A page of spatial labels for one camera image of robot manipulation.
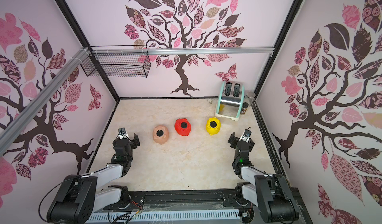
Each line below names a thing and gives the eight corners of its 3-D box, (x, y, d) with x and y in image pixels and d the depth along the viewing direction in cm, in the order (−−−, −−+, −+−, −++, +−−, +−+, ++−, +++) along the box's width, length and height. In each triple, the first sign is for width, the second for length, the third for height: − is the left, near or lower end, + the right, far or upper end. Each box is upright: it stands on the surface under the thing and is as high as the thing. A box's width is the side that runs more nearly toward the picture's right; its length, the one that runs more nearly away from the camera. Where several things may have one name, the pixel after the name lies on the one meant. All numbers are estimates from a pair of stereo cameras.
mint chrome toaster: (214, 117, 110) (217, 99, 96) (220, 97, 124) (224, 79, 110) (236, 122, 107) (242, 105, 93) (240, 101, 121) (246, 83, 106)
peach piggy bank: (154, 144, 95) (150, 137, 88) (156, 133, 101) (153, 125, 94) (168, 144, 95) (165, 137, 88) (169, 133, 101) (167, 125, 94)
